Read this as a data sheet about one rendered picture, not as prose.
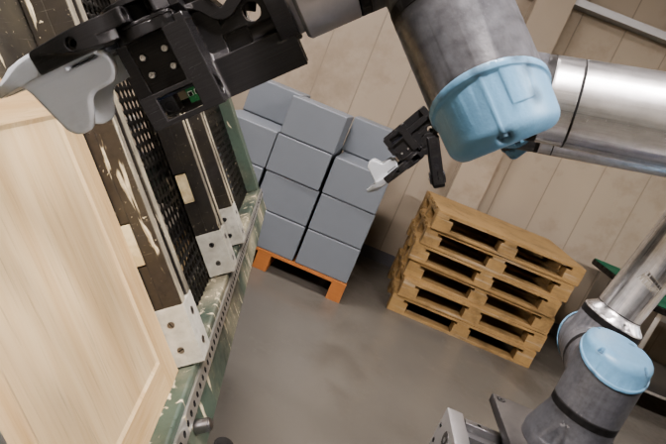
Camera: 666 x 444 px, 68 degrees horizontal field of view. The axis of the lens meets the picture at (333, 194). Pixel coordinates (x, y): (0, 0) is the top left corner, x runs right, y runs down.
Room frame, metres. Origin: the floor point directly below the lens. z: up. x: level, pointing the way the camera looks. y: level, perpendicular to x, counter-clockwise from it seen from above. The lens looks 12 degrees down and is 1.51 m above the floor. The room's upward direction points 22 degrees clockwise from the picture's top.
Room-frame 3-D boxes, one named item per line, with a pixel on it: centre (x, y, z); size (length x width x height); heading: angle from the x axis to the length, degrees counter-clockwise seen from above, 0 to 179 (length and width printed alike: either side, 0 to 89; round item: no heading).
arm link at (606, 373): (0.84, -0.57, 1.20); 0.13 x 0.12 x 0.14; 165
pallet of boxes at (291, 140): (3.91, 0.29, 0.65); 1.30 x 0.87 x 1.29; 87
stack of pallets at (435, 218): (4.10, -1.37, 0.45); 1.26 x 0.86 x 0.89; 88
